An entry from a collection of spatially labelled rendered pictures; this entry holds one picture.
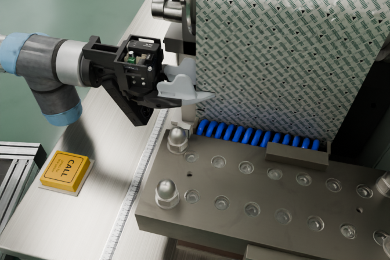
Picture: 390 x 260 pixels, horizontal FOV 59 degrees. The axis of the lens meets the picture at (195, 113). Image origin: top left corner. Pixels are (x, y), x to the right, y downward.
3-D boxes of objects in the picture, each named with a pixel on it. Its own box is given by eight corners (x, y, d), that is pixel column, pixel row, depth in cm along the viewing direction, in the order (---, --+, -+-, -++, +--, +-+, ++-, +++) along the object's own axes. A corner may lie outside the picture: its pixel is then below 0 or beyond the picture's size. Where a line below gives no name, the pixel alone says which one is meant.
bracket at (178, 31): (174, 108, 80) (166, -15, 56) (202, 112, 79) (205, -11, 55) (169, 124, 76) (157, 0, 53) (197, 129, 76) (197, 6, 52)
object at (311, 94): (196, 119, 62) (197, 35, 48) (329, 144, 58) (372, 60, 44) (195, 121, 62) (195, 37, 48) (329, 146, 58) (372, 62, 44)
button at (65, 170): (60, 155, 71) (56, 149, 69) (91, 162, 70) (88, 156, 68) (42, 185, 66) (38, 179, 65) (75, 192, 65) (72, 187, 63)
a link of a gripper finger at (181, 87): (212, 86, 50) (152, 75, 51) (210, 112, 54) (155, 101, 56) (216, 72, 52) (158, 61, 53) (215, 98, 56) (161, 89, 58)
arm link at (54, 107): (75, 87, 76) (60, 47, 68) (89, 121, 70) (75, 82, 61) (39, 99, 74) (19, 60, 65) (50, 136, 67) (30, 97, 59)
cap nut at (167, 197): (159, 184, 52) (156, 169, 49) (182, 189, 51) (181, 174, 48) (151, 206, 50) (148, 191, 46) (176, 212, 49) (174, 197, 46)
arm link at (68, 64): (64, 93, 59) (85, 62, 64) (89, 97, 58) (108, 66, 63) (50, 58, 53) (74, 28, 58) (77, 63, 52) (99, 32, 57)
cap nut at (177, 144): (170, 134, 58) (169, 118, 55) (191, 138, 58) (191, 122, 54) (164, 152, 56) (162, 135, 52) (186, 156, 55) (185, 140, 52)
